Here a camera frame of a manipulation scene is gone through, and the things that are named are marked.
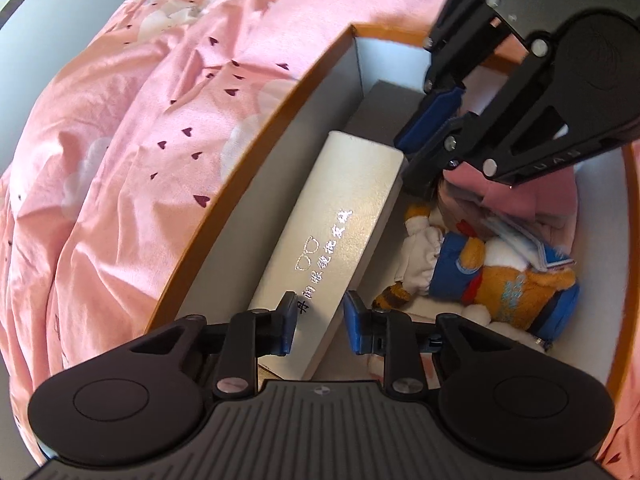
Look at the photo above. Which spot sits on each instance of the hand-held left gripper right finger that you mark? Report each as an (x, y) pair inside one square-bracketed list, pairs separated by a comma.
[(354, 322)]

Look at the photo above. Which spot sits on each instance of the white glasses box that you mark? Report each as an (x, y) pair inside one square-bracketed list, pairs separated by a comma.
[(340, 210)]

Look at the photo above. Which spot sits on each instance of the orange cardboard box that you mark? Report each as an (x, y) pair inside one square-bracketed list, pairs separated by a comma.
[(300, 135)]

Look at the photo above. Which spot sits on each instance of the pink printed blanket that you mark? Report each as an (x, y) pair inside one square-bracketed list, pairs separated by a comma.
[(125, 160)]

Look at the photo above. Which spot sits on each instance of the blue printed card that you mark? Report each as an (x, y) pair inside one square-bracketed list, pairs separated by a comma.
[(530, 250)]

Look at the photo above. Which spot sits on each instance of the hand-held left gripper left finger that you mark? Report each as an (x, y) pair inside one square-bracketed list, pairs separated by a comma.
[(286, 322)]

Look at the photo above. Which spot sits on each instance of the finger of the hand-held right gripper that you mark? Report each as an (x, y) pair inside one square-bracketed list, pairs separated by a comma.
[(500, 145), (430, 115)]

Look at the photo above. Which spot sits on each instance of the pink fabric pouch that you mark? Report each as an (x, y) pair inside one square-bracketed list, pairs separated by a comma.
[(500, 195)]

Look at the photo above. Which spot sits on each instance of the orange plush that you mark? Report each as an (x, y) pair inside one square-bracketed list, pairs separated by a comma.
[(505, 285)]

